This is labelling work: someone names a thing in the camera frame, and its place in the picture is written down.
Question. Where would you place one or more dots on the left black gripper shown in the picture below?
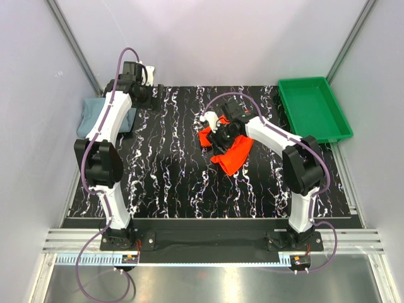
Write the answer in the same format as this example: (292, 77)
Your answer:
(153, 103)

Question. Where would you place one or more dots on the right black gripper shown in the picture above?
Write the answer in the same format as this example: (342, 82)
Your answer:
(217, 144)

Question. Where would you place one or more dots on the orange t shirt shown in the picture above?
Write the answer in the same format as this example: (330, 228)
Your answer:
(235, 157)

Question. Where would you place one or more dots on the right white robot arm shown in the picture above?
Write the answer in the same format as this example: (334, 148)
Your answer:
(303, 167)

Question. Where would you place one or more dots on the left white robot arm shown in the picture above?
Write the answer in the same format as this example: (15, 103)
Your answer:
(100, 165)

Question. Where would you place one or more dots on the black marbled table mat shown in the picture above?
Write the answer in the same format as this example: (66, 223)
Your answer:
(168, 174)

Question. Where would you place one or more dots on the folded grey-blue t shirt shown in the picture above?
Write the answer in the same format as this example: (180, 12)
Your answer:
(91, 111)

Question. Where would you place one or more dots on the green plastic tray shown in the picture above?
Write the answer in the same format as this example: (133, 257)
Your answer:
(312, 109)

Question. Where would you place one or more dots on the right orange connector block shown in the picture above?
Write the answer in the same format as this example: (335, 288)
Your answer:
(301, 261)

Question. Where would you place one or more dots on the orange connector block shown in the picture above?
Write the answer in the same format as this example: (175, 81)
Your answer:
(301, 261)
(130, 258)

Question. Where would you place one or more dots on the left orange connector block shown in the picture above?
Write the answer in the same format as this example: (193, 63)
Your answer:
(130, 258)

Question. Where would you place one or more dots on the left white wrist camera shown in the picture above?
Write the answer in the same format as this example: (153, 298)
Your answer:
(147, 75)

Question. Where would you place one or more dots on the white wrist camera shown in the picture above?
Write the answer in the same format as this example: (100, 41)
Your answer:
(212, 119)
(147, 75)

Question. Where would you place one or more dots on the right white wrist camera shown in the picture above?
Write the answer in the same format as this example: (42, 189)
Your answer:
(212, 119)

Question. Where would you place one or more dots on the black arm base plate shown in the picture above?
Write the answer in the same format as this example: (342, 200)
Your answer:
(204, 255)

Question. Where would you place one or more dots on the aluminium frame rail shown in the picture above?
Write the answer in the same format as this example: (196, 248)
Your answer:
(349, 241)

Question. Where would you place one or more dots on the white slotted cable duct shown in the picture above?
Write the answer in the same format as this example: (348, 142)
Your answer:
(91, 259)

